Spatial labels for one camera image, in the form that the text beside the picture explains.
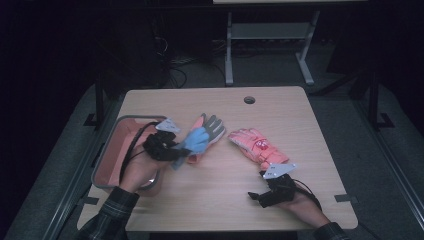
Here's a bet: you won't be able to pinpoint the pink basin with grey rim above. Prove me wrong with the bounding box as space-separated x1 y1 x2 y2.
91 114 168 196

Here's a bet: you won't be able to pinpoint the pink glove with red label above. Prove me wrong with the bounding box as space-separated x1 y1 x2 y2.
227 127 290 172

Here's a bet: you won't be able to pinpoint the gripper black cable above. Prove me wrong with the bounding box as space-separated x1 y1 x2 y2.
118 121 160 184
292 178 324 212

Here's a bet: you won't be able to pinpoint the black stand post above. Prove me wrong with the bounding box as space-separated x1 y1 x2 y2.
83 74 107 132
366 71 396 132

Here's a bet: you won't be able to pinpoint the person's right hand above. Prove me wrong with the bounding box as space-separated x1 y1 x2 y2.
277 191 332 230

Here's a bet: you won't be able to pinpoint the person's left hand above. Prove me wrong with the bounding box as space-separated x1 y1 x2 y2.
118 150 168 195

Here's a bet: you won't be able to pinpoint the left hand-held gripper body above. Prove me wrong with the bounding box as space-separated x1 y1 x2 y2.
142 117 188 162

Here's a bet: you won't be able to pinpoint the black cables on floor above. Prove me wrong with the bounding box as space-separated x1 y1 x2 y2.
151 14 228 89

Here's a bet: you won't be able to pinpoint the grey metal stand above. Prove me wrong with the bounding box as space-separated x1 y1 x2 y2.
224 9 321 87

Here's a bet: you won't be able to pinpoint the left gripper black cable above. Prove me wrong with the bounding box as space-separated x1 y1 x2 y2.
118 121 160 184

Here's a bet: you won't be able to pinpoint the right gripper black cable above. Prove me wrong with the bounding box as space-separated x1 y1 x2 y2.
292 178 324 212

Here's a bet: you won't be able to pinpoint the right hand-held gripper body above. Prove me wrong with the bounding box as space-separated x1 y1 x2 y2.
258 162 298 209

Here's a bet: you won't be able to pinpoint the pink glove with grey palm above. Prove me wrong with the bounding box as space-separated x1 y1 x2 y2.
185 112 227 165

